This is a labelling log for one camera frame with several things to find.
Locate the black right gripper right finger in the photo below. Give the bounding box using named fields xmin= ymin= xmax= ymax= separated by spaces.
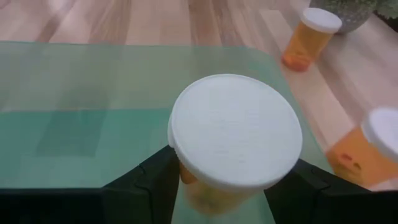
xmin=264 ymin=158 xmax=373 ymax=224

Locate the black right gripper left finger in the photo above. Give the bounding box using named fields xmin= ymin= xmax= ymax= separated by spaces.
xmin=101 ymin=145 xmax=181 ymax=224

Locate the orange pill bottle white cap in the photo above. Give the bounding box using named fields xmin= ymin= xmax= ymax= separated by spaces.
xmin=281 ymin=7 xmax=343 ymax=73
xmin=325 ymin=107 xmax=398 ymax=189
xmin=167 ymin=73 xmax=303 ymax=216

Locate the green translucent plastic tray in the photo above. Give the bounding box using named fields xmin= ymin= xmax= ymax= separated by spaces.
xmin=0 ymin=40 xmax=335 ymax=224

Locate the small potted green plant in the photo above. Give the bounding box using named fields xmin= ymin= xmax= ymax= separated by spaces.
xmin=309 ymin=0 xmax=398 ymax=34

